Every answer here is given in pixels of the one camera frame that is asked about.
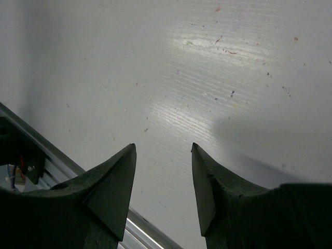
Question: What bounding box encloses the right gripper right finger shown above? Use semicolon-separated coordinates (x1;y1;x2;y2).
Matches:
191;144;331;248

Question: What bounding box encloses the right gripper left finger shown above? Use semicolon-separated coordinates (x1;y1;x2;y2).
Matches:
1;144;136;248

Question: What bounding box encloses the aluminium table frame rail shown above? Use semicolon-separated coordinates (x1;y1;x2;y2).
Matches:
1;105;178;248

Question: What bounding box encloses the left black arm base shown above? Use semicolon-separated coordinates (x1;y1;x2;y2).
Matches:
1;117;46;185

